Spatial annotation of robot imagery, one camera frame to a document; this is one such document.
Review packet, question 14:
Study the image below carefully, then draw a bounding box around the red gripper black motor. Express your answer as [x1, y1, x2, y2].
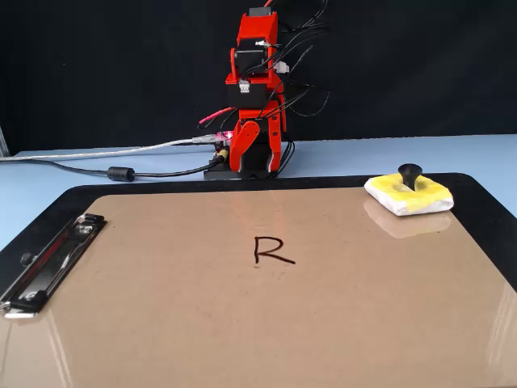
[229, 100, 288, 174]

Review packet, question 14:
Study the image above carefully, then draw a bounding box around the silver USB cable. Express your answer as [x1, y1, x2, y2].
[0, 135, 221, 162]

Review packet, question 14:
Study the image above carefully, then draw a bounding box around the yellow white sponge black knob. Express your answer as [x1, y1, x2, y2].
[363, 163, 456, 217]

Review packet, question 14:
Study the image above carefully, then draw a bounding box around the red wire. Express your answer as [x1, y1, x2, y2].
[197, 107, 239, 126]

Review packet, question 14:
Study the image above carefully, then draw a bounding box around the brown clipboard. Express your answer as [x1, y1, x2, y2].
[0, 184, 517, 388]

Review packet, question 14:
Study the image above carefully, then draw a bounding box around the motor controller circuit board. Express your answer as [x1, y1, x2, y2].
[209, 129, 236, 162]

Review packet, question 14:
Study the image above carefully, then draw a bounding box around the metal clipboard clip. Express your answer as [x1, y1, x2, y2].
[0, 213, 108, 320]

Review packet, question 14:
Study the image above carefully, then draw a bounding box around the black servo cable bundle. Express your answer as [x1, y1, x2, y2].
[264, 0, 333, 179]

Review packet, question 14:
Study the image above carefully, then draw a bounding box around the black desk mat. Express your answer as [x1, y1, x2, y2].
[0, 172, 517, 294]

